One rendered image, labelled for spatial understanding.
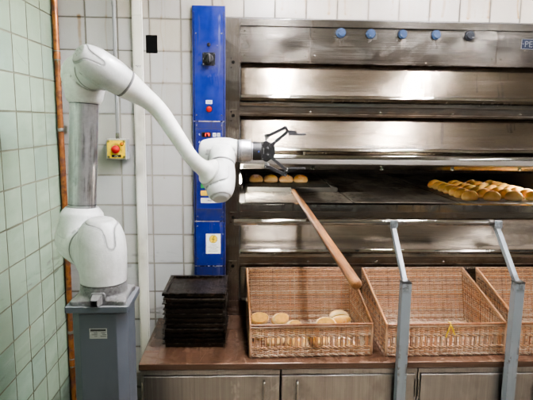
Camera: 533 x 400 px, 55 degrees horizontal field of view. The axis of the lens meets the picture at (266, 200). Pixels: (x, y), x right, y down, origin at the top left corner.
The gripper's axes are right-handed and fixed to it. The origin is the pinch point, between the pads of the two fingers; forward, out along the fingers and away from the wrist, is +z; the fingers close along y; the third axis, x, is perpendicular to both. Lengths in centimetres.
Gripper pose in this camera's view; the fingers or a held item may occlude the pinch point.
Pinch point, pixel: (302, 151)
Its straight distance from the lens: 207.7
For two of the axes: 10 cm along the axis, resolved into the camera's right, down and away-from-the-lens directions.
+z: 10.0, 0.1, 0.4
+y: -0.1, 9.9, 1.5
